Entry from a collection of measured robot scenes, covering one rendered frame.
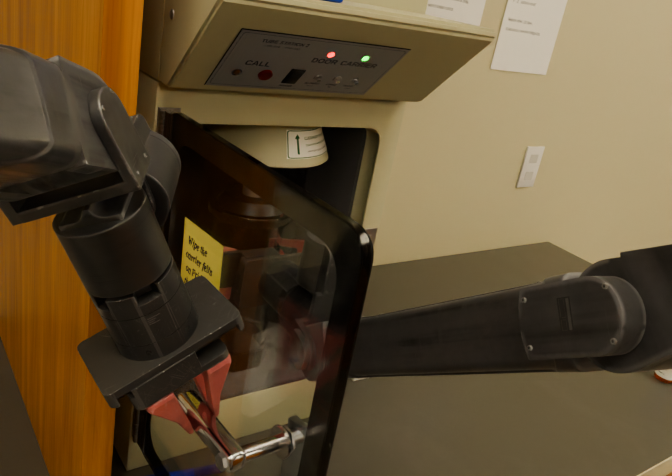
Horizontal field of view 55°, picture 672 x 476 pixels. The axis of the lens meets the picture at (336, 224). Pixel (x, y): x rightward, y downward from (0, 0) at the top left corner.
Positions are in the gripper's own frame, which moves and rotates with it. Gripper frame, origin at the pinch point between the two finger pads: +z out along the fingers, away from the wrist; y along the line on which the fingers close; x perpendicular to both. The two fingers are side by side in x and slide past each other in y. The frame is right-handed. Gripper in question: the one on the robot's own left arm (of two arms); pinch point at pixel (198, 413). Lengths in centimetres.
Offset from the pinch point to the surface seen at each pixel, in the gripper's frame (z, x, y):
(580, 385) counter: 58, -10, -62
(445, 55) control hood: -11.8, -12.3, -40.0
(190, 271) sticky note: -3.6, -12.1, -6.3
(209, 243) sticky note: -7.3, -9.1, -8.1
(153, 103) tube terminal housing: -15.6, -22.5, -11.5
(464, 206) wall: 57, -63, -88
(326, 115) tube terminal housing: -6.7, -21.6, -29.6
